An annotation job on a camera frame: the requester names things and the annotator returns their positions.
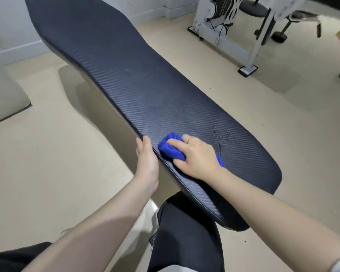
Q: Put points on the white gym machine frame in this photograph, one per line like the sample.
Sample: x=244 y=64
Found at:
x=205 y=22

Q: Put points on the person's left thumb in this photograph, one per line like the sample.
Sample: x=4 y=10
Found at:
x=148 y=143

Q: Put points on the blue cleaning cloth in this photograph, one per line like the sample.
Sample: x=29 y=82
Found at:
x=170 y=151

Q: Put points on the person's black trousers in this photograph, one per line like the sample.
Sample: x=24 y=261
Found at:
x=184 y=240

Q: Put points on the person's left forearm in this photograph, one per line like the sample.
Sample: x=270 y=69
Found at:
x=102 y=223

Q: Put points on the person's right forearm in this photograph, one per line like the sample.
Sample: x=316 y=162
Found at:
x=272 y=212

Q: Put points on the person's left hand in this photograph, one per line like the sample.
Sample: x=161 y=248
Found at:
x=148 y=167

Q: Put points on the beige floor cushion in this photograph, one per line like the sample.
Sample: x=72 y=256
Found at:
x=4 y=93

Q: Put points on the black carbon-pattern padded bench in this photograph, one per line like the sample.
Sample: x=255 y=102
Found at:
x=136 y=82

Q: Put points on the person's right hand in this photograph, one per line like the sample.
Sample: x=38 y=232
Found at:
x=199 y=160

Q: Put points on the black round seat pad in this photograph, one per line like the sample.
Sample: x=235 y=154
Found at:
x=253 y=8

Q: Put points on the white bench frame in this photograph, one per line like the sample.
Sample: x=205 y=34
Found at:
x=147 y=220

